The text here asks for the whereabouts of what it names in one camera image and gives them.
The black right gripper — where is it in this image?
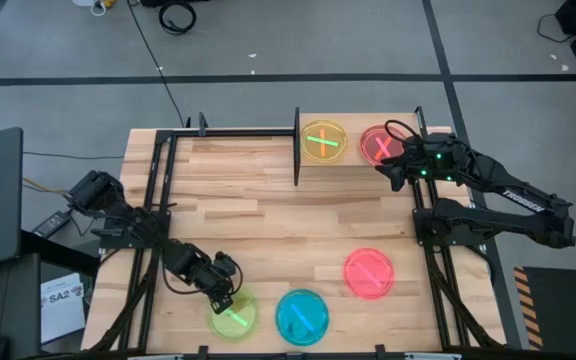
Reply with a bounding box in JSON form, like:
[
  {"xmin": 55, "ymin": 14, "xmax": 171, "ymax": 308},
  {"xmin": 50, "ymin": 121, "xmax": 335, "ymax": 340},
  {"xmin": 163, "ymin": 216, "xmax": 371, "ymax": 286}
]
[{"xmin": 374, "ymin": 143, "xmax": 438, "ymax": 188}]

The translucent pink plastic plate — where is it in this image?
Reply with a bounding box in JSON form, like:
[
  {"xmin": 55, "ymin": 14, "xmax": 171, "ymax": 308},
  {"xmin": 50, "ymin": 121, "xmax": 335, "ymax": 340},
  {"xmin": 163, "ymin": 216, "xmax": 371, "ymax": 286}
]
[
  {"xmin": 342, "ymin": 247, "xmax": 396, "ymax": 301},
  {"xmin": 358, "ymin": 123, "xmax": 412, "ymax": 167}
]

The translucent blue plastic plate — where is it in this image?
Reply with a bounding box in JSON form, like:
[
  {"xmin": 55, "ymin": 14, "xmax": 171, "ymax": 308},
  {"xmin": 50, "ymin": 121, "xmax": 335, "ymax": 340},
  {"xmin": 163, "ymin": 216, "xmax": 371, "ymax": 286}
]
[{"xmin": 274, "ymin": 288, "xmax": 330, "ymax": 347}]

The wooden shelf with black sides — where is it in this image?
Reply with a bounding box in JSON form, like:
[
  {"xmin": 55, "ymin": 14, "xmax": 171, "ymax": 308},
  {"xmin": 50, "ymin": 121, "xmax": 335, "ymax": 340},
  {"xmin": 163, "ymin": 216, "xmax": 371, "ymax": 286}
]
[{"xmin": 292, "ymin": 105, "xmax": 432, "ymax": 187}]

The white SA2 printed sheet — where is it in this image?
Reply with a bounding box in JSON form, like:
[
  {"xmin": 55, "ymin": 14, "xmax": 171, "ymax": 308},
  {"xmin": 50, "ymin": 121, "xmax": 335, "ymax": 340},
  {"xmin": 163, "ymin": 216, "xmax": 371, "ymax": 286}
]
[{"xmin": 40, "ymin": 272, "xmax": 87, "ymax": 345}]

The black power adapter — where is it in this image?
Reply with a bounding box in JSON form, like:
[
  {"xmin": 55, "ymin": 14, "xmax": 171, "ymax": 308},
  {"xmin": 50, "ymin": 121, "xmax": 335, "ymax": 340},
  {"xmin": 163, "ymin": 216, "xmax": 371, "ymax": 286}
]
[{"xmin": 31, "ymin": 210, "xmax": 73, "ymax": 239}]

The black mat with hazard stripes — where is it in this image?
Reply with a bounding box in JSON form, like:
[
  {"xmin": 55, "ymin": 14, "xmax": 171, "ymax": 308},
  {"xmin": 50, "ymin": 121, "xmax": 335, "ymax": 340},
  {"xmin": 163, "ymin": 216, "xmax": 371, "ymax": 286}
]
[{"xmin": 512, "ymin": 265, "xmax": 576, "ymax": 360}]

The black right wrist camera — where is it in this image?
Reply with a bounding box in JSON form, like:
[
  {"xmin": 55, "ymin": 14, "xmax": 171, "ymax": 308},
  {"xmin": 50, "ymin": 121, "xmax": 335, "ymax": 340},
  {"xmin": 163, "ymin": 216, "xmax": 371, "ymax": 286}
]
[{"xmin": 389, "ymin": 167, "xmax": 409, "ymax": 194}]

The black left wrist camera cable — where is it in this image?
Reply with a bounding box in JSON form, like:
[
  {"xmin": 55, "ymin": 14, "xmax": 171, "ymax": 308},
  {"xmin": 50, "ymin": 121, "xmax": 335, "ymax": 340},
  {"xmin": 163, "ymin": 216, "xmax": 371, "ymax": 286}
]
[{"xmin": 161, "ymin": 251, "xmax": 244, "ymax": 297}]

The black aluminium table frame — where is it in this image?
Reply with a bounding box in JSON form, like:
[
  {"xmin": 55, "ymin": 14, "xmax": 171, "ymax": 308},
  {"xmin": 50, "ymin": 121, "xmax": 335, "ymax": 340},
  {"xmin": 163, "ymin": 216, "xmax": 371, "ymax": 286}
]
[{"xmin": 87, "ymin": 113, "xmax": 507, "ymax": 360}]

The long thin black cable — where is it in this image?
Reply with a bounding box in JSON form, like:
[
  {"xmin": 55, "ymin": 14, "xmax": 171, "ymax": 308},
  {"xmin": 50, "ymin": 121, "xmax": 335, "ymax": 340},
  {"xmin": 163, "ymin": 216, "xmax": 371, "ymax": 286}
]
[{"xmin": 126, "ymin": 0, "xmax": 187, "ymax": 129}]

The coiled black cable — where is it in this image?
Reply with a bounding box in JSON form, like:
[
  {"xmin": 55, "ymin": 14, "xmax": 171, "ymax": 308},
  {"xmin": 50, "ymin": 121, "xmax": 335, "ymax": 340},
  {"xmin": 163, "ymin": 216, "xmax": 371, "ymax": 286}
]
[{"xmin": 156, "ymin": 1, "xmax": 198, "ymax": 36}]

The white cable with yellow plug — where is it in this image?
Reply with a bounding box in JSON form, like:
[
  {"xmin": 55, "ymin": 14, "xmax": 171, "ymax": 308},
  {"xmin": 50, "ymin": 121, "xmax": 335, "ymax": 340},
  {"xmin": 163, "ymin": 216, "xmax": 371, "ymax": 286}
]
[{"xmin": 72, "ymin": 0, "xmax": 117, "ymax": 16}]

